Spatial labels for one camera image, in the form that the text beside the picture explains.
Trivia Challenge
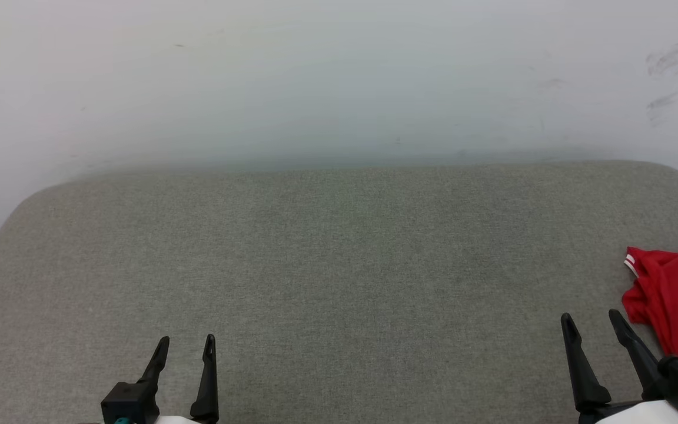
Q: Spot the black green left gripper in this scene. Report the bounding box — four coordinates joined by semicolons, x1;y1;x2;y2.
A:
138;334;220;424

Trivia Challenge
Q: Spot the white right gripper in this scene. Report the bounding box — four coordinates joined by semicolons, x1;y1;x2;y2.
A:
560;309;678;424

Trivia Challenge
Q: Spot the grey fabric sofa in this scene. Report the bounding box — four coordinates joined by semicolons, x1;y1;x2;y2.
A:
0;160;678;424

